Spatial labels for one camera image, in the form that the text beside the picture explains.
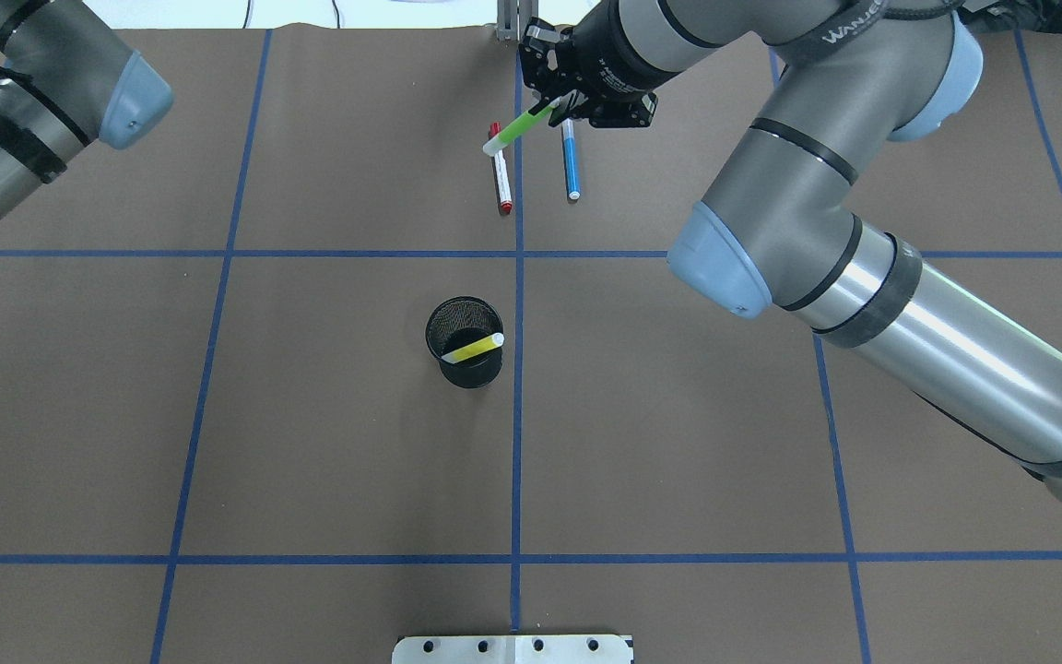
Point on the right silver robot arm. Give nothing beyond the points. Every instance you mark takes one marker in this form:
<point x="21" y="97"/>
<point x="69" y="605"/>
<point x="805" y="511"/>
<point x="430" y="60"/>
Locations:
<point x="772" y="229"/>

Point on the blue marker pen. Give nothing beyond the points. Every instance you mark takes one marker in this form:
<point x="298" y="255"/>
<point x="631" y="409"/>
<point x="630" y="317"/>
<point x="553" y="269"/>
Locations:
<point x="570" y="161"/>

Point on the green marker pen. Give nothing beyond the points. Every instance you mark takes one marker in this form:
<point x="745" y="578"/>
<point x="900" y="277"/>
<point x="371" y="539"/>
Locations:
<point x="517" y="127"/>

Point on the yellow marker pen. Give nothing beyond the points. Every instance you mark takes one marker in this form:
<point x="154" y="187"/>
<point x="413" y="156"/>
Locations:
<point x="474" y="349"/>

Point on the red marker pen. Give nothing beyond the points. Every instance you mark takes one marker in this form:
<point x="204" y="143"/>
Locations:
<point x="494" y="148"/>

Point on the aluminium frame post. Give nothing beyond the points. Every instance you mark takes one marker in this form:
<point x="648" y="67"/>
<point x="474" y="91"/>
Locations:
<point x="507" y="23"/>

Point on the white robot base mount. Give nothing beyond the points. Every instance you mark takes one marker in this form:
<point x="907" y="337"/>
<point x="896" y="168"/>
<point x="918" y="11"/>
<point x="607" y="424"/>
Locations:
<point x="515" y="648"/>

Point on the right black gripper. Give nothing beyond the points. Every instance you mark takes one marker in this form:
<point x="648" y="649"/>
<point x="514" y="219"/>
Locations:
<point x="603" y="57"/>

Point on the black mesh pen cup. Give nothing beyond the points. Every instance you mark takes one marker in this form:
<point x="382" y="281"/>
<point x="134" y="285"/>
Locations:
<point x="456" y="322"/>

